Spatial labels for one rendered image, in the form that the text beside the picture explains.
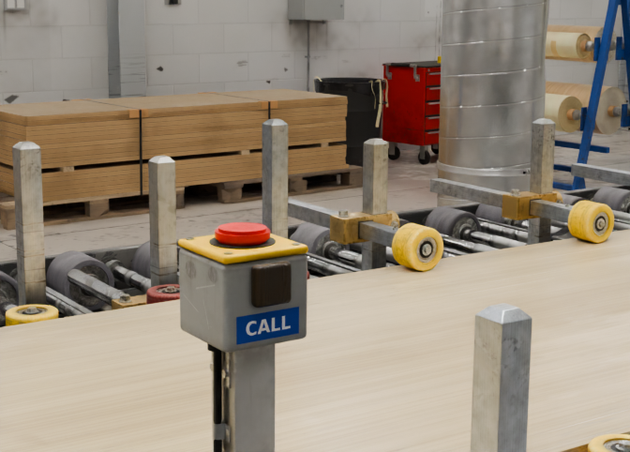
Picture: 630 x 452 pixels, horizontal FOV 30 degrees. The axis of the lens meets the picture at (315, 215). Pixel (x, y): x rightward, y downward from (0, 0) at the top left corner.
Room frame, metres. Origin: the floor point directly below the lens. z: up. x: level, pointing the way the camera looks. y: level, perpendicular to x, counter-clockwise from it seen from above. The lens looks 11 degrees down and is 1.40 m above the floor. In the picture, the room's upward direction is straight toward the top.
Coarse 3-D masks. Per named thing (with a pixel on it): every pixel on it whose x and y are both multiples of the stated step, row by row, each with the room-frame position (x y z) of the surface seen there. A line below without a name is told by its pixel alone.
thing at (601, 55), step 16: (608, 0) 8.13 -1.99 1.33; (624, 0) 8.16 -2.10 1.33; (608, 16) 8.08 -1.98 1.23; (624, 16) 8.18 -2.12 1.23; (608, 32) 8.04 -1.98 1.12; (624, 32) 8.20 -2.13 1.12; (608, 48) 8.04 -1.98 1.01; (624, 48) 8.23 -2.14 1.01; (592, 96) 8.01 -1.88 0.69; (592, 112) 7.97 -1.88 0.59; (624, 112) 8.26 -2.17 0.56; (592, 128) 7.97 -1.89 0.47; (560, 144) 8.49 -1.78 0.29; (576, 144) 8.37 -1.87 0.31; (576, 176) 7.94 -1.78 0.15
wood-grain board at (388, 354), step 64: (512, 256) 2.19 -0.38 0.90; (576, 256) 2.20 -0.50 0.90; (64, 320) 1.73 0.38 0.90; (128, 320) 1.73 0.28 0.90; (320, 320) 1.74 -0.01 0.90; (384, 320) 1.75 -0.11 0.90; (448, 320) 1.75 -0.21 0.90; (576, 320) 1.75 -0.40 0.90; (0, 384) 1.43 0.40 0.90; (64, 384) 1.44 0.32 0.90; (128, 384) 1.44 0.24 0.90; (192, 384) 1.44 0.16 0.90; (320, 384) 1.44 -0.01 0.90; (384, 384) 1.44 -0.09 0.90; (448, 384) 1.45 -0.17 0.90; (576, 384) 1.45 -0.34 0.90; (0, 448) 1.22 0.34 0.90; (64, 448) 1.22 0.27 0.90; (128, 448) 1.23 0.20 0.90; (192, 448) 1.23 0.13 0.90; (320, 448) 1.23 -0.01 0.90; (384, 448) 1.23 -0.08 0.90; (448, 448) 1.23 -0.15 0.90; (576, 448) 1.24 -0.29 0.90
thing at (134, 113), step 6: (102, 102) 7.63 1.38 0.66; (264, 102) 7.80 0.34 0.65; (270, 102) 7.82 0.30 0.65; (276, 102) 7.85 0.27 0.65; (132, 108) 7.29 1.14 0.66; (264, 108) 7.80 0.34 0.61; (270, 108) 7.83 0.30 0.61; (132, 114) 7.19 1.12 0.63; (138, 114) 7.22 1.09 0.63; (144, 114) 7.25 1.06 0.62
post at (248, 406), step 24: (216, 360) 0.82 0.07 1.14; (240, 360) 0.81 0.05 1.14; (264, 360) 0.82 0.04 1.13; (216, 384) 0.82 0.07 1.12; (240, 384) 0.81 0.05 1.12; (264, 384) 0.82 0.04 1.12; (216, 408) 0.82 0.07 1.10; (240, 408) 0.81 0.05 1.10; (264, 408) 0.82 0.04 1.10; (216, 432) 0.82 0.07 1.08; (240, 432) 0.81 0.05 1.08; (264, 432) 0.82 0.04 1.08
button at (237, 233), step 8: (224, 224) 0.84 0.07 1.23; (232, 224) 0.84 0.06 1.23; (240, 224) 0.84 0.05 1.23; (248, 224) 0.84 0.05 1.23; (256, 224) 0.84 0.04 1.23; (216, 232) 0.83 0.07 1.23; (224, 232) 0.82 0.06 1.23; (232, 232) 0.82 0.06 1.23; (240, 232) 0.82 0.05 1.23; (248, 232) 0.82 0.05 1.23; (256, 232) 0.82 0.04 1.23; (264, 232) 0.83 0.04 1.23; (224, 240) 0.82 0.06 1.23; (232, 240) 0.81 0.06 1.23; (240, 240) 0.81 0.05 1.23; (248, 240) 0.81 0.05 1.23; (256, 240) 0.82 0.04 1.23; (264, 240) 0.82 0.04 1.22
